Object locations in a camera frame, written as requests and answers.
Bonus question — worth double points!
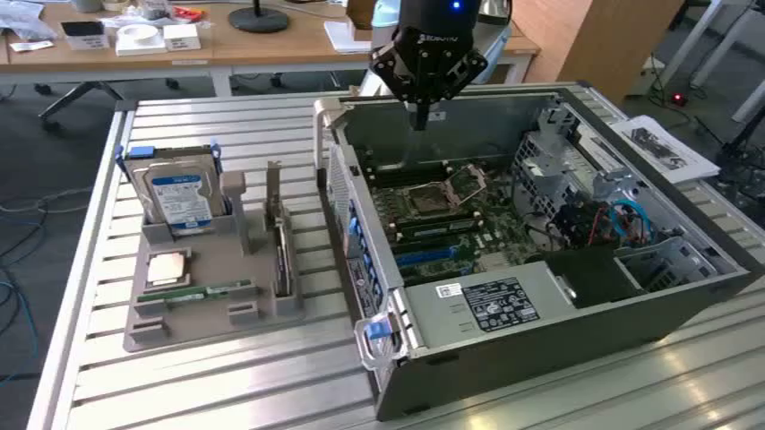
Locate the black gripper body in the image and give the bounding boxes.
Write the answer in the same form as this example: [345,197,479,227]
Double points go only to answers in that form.
[391,0,482,106]

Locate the black graphics card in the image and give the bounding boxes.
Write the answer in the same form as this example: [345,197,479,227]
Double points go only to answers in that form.
[265,159,299,299]

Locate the white paper pile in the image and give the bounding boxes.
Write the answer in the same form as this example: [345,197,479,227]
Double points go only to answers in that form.
[323,20,375,55]

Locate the brown cardboard box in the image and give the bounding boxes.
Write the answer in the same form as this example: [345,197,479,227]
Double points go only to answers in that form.
[345,0,376,31]

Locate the wooden desk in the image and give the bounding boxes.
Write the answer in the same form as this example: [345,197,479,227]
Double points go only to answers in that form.
[0,0,542,98]

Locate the wooden cabinet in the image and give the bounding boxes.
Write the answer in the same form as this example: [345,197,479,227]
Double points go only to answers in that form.
[512,0,686,104]

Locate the metal socket cover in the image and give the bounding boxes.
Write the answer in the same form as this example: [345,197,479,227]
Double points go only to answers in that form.
[444,163,488,207]

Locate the black round lamp base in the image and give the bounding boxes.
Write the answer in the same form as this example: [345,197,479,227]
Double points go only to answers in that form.
[227,0,292,34]

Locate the metal drive cage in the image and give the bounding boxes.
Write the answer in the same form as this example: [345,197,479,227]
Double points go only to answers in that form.
[510,105,634,252]

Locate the CPU socket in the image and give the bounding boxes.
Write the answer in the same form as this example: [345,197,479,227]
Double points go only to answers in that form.
[405,183,459,214]

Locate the green RAM stick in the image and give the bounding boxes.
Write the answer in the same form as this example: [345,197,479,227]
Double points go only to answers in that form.
[136,279,252,305]
[393,218,483,238]

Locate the green motherboard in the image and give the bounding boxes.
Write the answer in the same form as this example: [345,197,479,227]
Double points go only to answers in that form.
[356,147,554,288]

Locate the plain white box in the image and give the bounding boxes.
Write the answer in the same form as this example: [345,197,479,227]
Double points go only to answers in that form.
[161,23,201,53]

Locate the printed paper stack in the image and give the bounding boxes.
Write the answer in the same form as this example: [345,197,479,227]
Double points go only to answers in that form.
[608,115,723,185]

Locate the blue expansion slot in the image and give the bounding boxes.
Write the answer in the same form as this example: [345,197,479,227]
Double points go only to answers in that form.
[393,245,459,270]

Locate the flat white box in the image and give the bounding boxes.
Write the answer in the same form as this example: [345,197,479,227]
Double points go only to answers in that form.
[113,38,168,57]

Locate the white tape roll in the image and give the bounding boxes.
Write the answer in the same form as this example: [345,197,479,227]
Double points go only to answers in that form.
[117,24,160,45]

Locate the hard disk blue label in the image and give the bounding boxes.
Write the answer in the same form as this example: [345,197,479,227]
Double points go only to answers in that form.
[129,159,217,237]

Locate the hard drive with blue caddy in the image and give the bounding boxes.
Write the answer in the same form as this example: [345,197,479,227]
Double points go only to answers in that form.
[112,141,232,216]

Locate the black tripod stand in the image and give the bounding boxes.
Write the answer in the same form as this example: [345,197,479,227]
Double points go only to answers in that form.
[695,105,765,198]

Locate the black chair base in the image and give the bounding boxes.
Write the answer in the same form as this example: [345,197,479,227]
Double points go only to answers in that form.
[36,79,181,133]

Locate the white box black top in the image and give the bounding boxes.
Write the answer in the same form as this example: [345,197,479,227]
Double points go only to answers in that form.
[58,21,109,51]

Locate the grey parts rack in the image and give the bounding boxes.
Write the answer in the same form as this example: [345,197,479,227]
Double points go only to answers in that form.
[121,169,309,354]

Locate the metal disk bay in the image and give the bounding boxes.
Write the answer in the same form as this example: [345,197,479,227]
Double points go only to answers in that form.
[611,236,718,292]

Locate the grey power supply unit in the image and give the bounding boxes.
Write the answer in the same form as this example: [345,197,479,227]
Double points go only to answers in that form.
[391,262,578,359]

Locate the silver CPU chip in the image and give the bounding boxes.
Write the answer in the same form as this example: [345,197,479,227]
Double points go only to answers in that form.
[145,251,192,288]

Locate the clear plastic bag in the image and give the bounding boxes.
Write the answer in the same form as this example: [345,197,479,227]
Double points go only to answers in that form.
[0,0,58,39]

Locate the dark grey PC case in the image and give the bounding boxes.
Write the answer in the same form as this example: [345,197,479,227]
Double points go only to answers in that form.
[313,81,755,422]

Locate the red wire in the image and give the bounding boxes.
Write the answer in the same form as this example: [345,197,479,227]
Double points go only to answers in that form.
[587,203,604,245]

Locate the blue wire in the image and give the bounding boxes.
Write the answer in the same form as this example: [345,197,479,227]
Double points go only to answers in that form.
[608,199,658,245]

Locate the white floor cable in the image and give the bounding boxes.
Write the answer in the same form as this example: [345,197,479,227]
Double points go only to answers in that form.
[0,187,90,215]

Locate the blue floor cable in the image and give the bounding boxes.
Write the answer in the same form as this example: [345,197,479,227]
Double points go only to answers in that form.
[0,214,42,384]

